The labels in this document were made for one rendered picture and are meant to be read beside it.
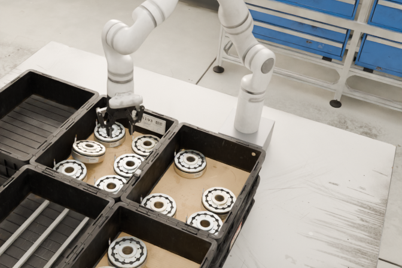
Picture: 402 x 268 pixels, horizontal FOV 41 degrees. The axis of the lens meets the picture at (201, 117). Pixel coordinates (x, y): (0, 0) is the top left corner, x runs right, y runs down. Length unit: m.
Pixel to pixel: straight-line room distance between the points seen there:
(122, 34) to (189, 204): 0.56
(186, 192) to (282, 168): 0.46
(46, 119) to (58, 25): 2.36
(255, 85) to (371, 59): 1.73
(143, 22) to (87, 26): 2.83
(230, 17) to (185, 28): 2.66
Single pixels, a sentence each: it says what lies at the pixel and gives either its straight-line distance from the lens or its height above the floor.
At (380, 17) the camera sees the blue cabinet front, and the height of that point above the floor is 0.66.
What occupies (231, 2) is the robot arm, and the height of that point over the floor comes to 1.35.
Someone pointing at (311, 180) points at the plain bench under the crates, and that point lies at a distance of 1.96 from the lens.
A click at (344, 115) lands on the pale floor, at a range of 3.57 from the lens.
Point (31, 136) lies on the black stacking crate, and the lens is 1.86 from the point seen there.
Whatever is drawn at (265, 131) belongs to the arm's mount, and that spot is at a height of 0.80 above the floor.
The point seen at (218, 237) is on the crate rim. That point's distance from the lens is 1.41.
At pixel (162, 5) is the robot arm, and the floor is 1.39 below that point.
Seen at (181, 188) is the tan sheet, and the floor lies 0.83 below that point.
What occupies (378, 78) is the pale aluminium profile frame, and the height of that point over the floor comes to 0.28.
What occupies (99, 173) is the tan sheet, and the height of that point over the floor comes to 0.83.
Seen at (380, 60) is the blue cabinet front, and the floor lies 0.40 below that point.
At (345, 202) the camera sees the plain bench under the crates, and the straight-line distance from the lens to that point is 1.93.
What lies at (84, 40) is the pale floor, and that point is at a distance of 4.01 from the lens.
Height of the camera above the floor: 2.01
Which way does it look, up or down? 38 degrees down
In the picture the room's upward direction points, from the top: 7 degrees clockwise
